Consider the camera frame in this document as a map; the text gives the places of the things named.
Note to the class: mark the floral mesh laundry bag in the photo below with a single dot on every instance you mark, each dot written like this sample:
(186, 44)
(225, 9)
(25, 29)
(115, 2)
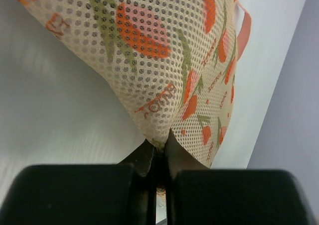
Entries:
(171, 63)

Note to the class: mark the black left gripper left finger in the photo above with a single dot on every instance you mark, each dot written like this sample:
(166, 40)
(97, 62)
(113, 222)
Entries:
(85, 194)

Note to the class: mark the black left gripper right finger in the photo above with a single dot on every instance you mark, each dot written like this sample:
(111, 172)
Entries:
(196, 195)

